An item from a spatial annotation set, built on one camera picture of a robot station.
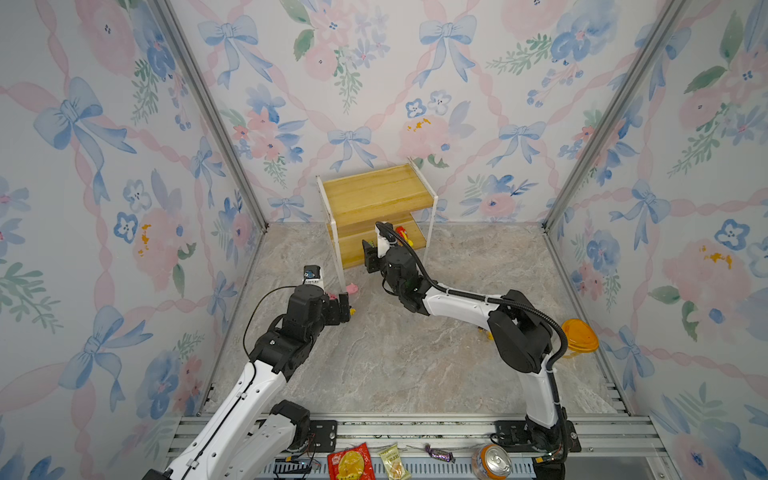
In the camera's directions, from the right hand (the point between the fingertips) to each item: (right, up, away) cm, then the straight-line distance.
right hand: (371, 237), depth 87 cm
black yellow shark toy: (-6, -23, +6) cm, 25 cm away
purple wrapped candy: (+18, -53, -17) cm, 58 cm away
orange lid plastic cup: (+57, -27, -7) cm, 63 cm away
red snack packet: (-3, -54, -17) cm, 57 cm away
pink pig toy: (-7, -16, +12) cm, 22 cm away
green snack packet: (+6, -54, -18) cm, 57 cm away
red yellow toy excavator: (+10, +2, +6) cm, 11 cm away
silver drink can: (+26, -48, -25) cm, 60 cm away
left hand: (-10, -15, -10) cm, 21 cm away
